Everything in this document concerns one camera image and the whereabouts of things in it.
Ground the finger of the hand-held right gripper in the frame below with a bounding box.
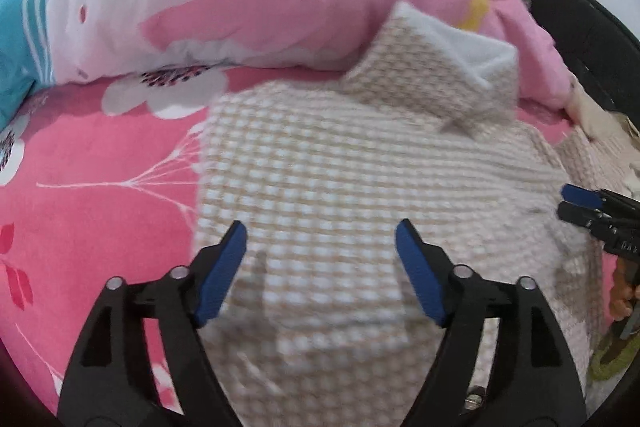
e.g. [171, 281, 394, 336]
[561, 183, 640, 214]
[557, 202, 640, 238]

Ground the person's right forearm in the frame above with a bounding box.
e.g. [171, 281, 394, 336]
[589, 307, 640, 382]

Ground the black padded headboard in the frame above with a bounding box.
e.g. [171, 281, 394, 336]
[484, 0, 640, 118]

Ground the beige checkered knit blanket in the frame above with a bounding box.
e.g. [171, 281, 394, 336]
[192, 2, 608, 427]

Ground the beige cloth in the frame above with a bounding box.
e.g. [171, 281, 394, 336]
[590, 112, 640, 200]

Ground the person's right hand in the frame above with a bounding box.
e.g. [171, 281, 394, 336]
[612, 264, 640, 322]

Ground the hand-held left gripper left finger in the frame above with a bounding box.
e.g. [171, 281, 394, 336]
[57, 221, 248, 427]

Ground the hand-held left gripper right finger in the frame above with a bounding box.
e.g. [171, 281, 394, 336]
[395, 218, 588, 427]

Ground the pink floral bed blanket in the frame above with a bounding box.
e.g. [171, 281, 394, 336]
[0, 66, 621, 413]

